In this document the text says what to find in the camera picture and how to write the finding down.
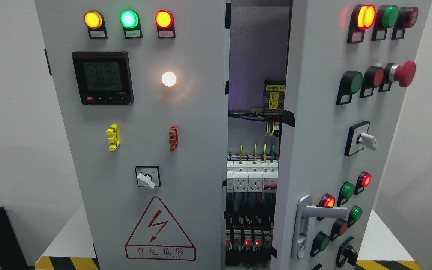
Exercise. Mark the grey cabinet door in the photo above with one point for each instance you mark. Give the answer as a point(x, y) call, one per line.
point(191, 177)
point(336, 54)

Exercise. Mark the red terminal connector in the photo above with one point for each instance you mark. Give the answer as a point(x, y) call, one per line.
point(173, 138)

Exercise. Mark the white socket breaker row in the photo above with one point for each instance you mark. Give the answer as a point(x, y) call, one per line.
point(252, 176)

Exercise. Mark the white glowing indicator lamp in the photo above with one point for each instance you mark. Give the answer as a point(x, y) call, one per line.
point(168, 79)

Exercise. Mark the metal mesh power supply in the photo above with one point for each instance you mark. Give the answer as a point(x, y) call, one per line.
point(274, 95)

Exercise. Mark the black relay terminal row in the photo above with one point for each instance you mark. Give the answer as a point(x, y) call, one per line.
point(248, 231)

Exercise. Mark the yellow terminal connector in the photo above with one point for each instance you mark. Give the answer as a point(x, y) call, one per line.
point(113, 137)

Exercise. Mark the red electrical hazard sticker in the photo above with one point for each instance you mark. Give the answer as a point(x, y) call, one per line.
point(159, 236)

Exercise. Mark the black digital power meter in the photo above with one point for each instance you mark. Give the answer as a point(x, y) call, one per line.
point(103, 78)

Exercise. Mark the red indicator lamp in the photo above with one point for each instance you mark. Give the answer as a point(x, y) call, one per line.
point(165, 24)

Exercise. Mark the green indicator lamp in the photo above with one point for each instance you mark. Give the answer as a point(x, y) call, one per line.
point(131, 24)

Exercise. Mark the yellow indicator lamp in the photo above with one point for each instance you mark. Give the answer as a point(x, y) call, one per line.
point(95, 24)

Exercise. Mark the red emergency stop button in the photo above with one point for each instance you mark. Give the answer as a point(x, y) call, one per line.
point(403, 74)

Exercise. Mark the white rotary selector switch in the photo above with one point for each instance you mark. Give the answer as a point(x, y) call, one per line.
point(148, 177)

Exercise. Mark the silver door handle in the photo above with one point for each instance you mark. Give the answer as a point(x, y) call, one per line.
point(303, 212)

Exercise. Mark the white right rotary switch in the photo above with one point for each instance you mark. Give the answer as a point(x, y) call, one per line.
point(359, 139)

